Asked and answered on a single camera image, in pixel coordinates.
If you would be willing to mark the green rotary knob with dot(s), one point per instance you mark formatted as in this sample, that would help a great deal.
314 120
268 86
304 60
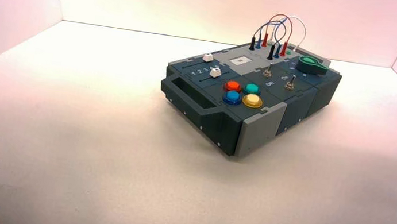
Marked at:
310 65

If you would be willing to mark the green round push button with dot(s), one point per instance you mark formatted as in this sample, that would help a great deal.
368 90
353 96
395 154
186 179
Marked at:
252 88

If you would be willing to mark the red round push button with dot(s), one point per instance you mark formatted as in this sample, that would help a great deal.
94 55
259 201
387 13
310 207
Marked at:
232 86

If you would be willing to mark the small green socket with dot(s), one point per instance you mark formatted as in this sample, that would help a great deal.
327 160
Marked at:
288 51

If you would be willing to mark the metal toggle switch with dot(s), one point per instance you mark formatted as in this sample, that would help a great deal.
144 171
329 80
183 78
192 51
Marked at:
267 72
290 85

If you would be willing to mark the dark teal control box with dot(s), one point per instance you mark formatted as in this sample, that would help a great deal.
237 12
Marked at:
257 130

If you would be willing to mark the blue round push button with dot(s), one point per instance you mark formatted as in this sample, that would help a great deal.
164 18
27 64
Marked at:
232 98

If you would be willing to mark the white slider knob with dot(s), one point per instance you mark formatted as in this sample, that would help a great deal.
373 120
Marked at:
208 57
215 72

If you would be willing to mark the yellow round push button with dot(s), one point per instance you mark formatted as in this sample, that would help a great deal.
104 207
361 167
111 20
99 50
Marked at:
252 101

